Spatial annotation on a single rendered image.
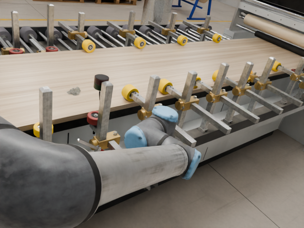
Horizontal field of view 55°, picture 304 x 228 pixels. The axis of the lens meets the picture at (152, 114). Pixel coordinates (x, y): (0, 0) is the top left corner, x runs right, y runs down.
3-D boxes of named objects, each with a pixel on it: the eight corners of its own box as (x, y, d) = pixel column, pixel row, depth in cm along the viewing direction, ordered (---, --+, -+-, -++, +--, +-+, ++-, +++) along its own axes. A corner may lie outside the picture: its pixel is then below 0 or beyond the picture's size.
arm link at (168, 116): (146, 108, 96) (162, 99, 104) (140, 139, 103) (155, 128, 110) (170, 121, 92) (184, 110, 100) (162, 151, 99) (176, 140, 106)
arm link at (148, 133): (154, 143, 83) (175, 126, 92) (122, 125, 87) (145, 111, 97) (148, 168, 87) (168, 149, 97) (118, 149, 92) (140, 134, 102)
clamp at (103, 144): (119, 144, 138) (120, 136, 136) (93, 152, 130) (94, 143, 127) (113, 138, 142) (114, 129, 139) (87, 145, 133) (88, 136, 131)
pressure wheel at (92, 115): (105, 135, 146) (107, 116, 140) (90, 140, 141) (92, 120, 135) (97, 127, 151) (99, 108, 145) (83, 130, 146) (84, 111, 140)
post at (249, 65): (229, 127, 202) (254, 62, 178) (225, 128, 200) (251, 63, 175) (225, 124, 204) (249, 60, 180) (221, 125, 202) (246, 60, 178)
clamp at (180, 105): (197, 108, 163) (200, 100, 160) (180, 112, 155) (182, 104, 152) (190, 102, 166) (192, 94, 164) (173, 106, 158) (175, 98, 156)
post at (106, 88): (102, 171, 142) (113, 83, 117) (95, 173, 140) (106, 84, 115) (98, 167, 144) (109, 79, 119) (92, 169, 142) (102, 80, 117)
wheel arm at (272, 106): (281, 113, 175) (284, 108, 173) (278, 115, 173) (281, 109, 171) (219, 77, 205) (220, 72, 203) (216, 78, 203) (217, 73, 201)
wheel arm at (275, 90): (301, 106, 189) (303, 102, 188) (299, 106, 188) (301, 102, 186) (254, 81, 212) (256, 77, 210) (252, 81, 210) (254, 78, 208)
